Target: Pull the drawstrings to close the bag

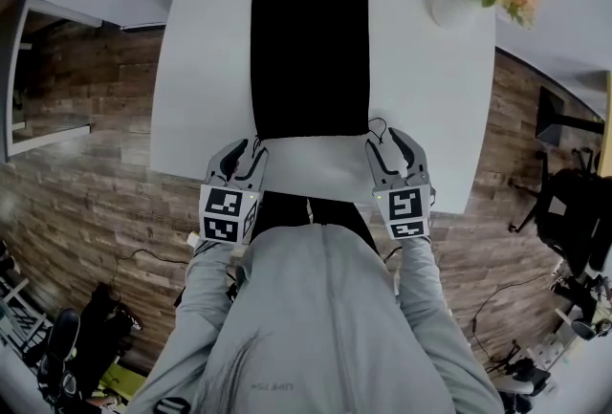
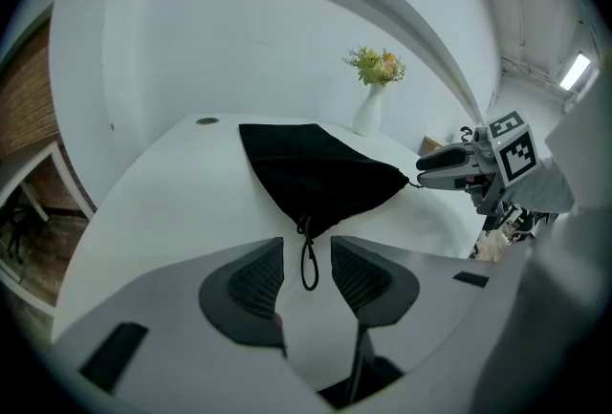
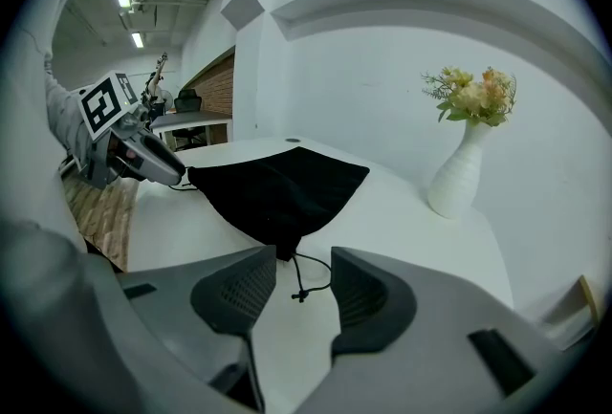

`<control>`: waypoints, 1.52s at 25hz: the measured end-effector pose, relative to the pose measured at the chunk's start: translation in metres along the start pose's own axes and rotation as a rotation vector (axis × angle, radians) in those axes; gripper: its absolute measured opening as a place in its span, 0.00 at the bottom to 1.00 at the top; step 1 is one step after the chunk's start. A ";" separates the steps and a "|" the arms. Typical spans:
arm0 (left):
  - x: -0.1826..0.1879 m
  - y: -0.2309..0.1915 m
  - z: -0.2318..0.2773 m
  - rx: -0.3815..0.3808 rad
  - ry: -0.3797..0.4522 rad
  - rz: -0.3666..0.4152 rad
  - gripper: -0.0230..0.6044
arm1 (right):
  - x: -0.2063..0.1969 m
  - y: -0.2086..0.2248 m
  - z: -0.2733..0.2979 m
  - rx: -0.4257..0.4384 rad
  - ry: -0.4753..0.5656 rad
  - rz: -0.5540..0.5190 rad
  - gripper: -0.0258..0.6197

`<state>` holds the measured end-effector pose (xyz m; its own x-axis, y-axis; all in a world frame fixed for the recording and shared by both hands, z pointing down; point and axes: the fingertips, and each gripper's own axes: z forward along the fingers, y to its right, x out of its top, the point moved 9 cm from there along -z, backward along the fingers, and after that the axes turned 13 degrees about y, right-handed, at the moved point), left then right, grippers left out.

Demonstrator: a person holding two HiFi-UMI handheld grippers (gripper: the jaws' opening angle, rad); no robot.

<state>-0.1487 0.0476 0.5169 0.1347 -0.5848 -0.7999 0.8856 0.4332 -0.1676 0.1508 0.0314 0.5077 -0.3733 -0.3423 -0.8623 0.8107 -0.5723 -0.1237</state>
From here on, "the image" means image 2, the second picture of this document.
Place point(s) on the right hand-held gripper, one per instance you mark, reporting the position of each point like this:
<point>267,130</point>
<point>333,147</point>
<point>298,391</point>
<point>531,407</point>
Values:
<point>518,154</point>

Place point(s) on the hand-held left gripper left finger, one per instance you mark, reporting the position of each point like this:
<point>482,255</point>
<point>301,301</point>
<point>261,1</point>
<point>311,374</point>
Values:
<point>167,307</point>

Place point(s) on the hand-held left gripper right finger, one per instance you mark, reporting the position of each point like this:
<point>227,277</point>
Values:
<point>454,297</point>

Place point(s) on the person's right forearm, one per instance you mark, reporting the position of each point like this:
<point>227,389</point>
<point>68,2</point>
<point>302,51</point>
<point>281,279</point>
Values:
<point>540,189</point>

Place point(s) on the black office chair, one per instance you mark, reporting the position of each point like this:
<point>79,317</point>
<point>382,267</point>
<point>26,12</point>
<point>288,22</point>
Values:
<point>465,131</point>

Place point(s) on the white ribbed vase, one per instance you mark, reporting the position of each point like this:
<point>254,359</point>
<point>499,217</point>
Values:
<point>369,115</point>

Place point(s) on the yellow flower bouquet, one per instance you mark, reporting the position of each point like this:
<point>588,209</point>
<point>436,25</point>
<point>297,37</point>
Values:
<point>378,65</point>

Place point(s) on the long ceiling light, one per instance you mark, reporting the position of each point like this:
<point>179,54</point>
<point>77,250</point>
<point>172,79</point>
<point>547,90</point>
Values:
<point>575,70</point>

